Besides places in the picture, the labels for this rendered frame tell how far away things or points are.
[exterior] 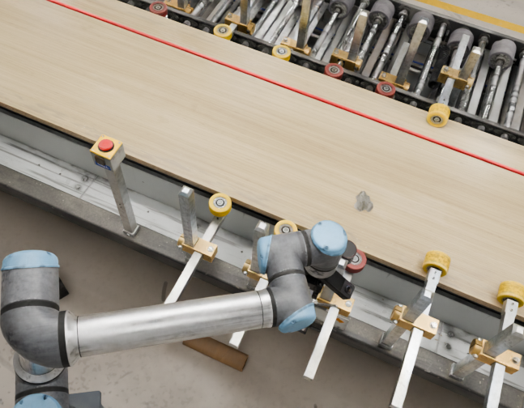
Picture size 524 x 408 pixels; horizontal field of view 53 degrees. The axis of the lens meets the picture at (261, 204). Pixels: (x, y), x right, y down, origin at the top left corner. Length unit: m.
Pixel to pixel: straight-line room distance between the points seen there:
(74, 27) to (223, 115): 0.80
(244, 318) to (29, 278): 0.46
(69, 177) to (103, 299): 0.69
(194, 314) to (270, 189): 0.84
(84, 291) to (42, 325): 1.61
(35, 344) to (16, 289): 0.13
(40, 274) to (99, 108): 1.07
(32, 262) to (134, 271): 1.56
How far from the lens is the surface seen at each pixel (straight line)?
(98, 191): 2.28
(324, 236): 1.28
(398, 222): 1.92
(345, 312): 1.78
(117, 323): 1.17
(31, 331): 1.18
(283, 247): 1.26
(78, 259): 2.85
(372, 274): 1.98
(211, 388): 2.55
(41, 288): 1.21
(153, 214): 2.18
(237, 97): 2.16
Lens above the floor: 2.49
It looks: 58 degrees down
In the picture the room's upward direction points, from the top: 7 degrees clockwise
